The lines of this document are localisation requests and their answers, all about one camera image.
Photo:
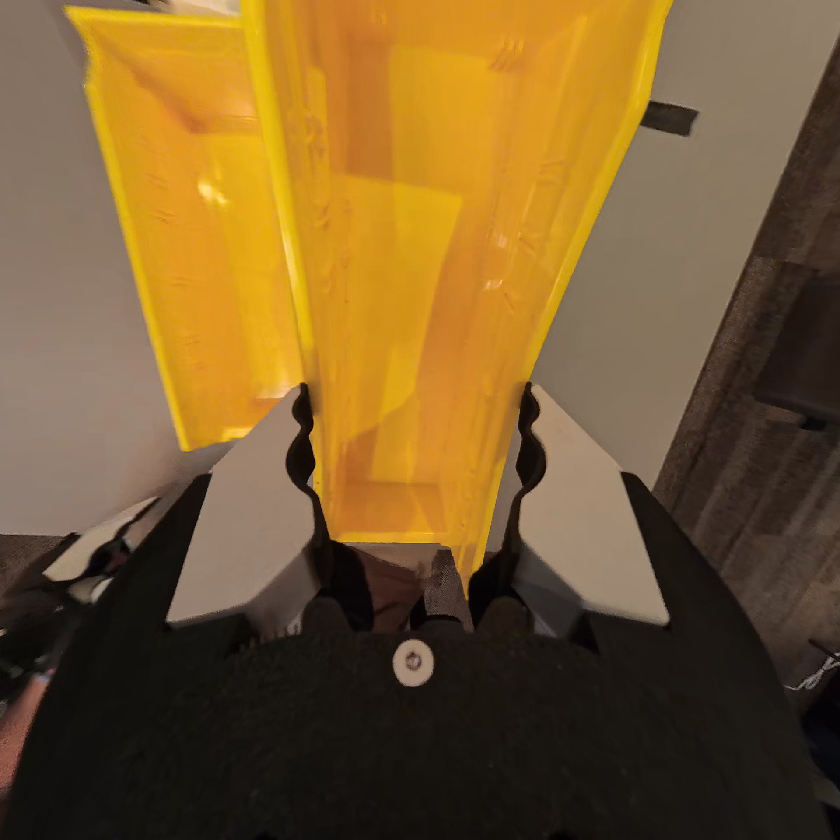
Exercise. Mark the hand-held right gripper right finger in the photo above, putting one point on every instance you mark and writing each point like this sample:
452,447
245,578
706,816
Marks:
590,538

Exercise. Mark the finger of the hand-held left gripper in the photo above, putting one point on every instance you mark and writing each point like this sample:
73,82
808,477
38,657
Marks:
105,584
92,538

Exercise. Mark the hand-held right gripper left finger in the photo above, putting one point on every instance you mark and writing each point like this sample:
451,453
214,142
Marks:
243,538

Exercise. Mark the yellow plastic storage bin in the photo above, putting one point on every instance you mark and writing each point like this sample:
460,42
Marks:
407,262
197,262

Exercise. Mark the grey desk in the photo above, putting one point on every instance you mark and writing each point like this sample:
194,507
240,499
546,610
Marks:
65,262

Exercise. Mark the person's brown shirt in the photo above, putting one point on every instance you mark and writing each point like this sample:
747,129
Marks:
387,590

